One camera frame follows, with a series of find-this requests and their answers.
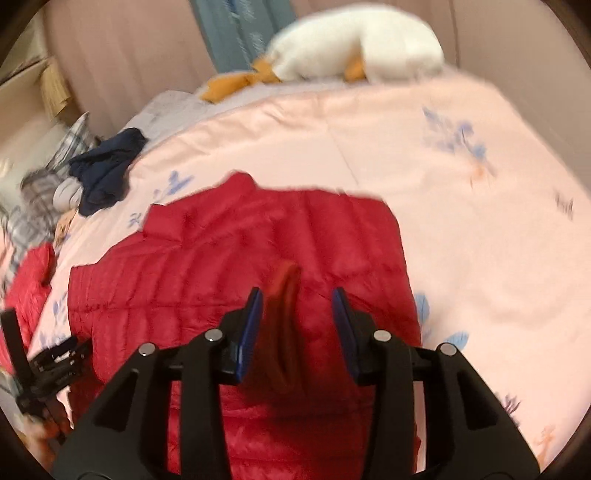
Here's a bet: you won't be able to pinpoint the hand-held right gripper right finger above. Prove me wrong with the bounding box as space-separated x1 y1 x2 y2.
332 287 541 480

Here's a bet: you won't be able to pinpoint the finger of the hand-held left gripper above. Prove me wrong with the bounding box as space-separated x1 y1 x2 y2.
28 338 92 371

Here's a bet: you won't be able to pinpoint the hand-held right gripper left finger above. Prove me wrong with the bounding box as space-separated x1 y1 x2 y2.
53 287 265 480

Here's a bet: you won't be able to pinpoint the red quilted down jacket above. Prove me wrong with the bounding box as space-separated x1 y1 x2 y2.
67 171 423 480
0 242 56 370

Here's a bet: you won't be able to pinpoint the small tan cloth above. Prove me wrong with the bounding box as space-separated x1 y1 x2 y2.
52 210 78 246

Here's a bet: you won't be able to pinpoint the grey plaid pillow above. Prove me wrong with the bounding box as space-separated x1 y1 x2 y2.
7 170 63 252
46 113 99 168

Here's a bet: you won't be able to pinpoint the pink printed blanket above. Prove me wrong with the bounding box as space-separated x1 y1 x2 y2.
28 76 591 472

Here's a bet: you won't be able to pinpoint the lilac grey cloth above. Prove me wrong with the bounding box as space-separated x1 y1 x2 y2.
53 178 85 209

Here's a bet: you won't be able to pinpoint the navy blue garment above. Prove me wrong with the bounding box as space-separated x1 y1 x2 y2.
68 128 148 217

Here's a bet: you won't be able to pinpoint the grey bed sheet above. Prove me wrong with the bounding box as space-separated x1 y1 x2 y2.
122 69 370 144

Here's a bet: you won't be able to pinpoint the white goose plush toy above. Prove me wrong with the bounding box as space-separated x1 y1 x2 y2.
198 2 446 103

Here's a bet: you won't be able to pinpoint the pink curtain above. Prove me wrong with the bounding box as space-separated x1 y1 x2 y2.
44 0 591 139

